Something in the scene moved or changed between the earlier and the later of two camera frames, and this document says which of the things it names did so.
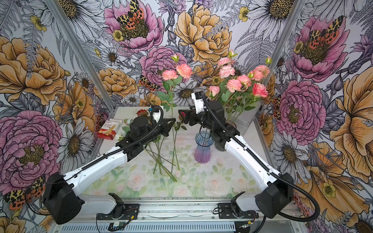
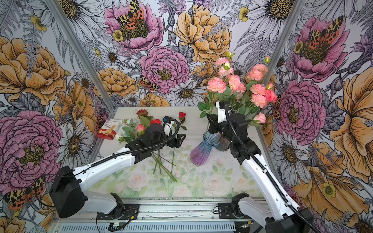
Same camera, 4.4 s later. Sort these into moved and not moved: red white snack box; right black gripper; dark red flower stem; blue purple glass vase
Moved: right black gripper; blue purple glass vase
Not moved: red white snack box; dark red flower stem
